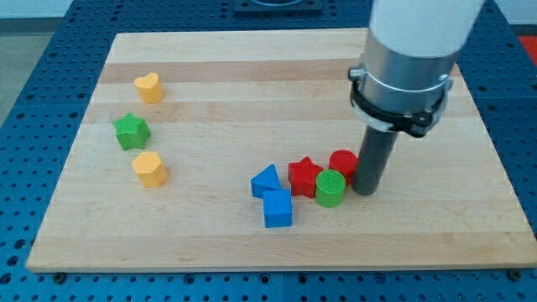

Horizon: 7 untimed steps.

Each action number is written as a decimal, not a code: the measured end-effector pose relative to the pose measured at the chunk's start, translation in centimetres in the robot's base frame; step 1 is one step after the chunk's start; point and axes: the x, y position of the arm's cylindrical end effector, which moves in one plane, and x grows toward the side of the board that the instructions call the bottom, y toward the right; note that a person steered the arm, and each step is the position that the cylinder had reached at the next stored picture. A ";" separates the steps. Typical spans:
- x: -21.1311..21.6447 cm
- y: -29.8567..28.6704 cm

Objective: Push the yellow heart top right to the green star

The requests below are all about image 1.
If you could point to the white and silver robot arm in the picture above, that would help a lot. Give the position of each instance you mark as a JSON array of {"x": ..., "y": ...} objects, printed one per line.
[{"x": 402, "y": 81}]

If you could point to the red star block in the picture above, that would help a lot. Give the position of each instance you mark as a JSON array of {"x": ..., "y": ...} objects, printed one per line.
[{"x": 302, "y": 177}]

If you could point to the yellow heart block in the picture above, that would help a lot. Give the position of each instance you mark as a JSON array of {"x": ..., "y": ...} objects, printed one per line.
[{"x": 149, "y": 88}]

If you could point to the green star block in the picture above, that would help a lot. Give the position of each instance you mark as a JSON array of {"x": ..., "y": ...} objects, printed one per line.
[{"x": 131, "y": 132}]

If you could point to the blue triangle block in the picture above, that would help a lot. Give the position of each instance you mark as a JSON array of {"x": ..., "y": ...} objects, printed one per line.
[{"x": 267, "y": 179}]

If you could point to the blue cube block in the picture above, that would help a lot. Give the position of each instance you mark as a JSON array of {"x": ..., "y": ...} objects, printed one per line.
[{"x": 277, "y": 208}]

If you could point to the light wooden board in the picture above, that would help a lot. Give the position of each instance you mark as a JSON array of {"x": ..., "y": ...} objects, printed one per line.
[{"x": 236, "y": 102}]

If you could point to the green cylinder block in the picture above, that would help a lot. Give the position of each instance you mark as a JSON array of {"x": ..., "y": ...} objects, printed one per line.
[{"x": 329, "y": 188}]

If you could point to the red cylinder block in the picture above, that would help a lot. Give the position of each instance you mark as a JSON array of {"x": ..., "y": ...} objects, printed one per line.
[{"x": 345, "y": 162}]

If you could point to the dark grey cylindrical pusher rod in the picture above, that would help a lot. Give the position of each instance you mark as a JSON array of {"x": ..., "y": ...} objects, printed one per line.
[{"x": 374, "y": 154}]

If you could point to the yellow hexagon block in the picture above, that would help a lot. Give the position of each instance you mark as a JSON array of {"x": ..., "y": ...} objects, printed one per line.
[{"x": 150, "y": 169}]

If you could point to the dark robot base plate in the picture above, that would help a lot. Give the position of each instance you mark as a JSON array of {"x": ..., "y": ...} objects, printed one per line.
[{"x": 241, "y": 7}]

